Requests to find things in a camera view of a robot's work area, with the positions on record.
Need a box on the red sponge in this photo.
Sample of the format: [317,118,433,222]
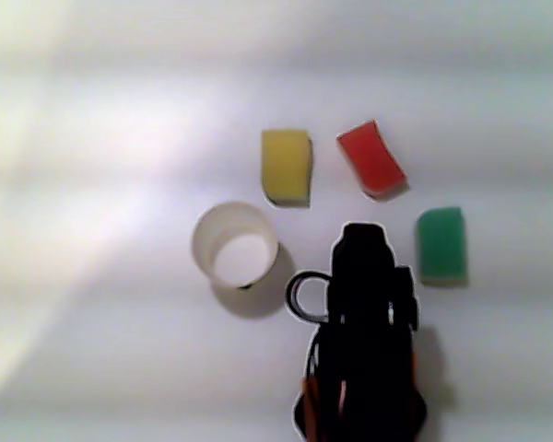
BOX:
[335,119,407,200]

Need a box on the green sponge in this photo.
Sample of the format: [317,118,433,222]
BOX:
[415,206,467,285]

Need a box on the yellow sponge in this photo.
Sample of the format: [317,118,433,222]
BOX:
[260,129,315,208]

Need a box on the white paper cup green band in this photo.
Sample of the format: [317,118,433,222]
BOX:
[191,201,280,291]

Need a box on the black cable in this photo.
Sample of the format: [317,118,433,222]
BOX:
[285,271,334,324]

